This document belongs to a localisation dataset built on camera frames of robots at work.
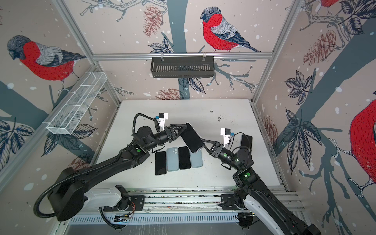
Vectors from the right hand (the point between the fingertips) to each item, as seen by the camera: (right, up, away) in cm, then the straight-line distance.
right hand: (199, 145), depth 65 cm
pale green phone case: (-16, -12, +26) cm, 33 cm away
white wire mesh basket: (-66, +11, +7) cm, 67 cm away
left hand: (-6, +7, +1) cm, 9 cm away
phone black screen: (-3, +3, +3) cm, 5 cm away
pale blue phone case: (0, -14, +26) cm, 30 cm away
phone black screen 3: (+34, -5, +31) cm, 46 cm away
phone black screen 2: (-8, -14, +26) cm, 31 cm away
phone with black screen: (-23, -17, +24) cm, 37 cm away
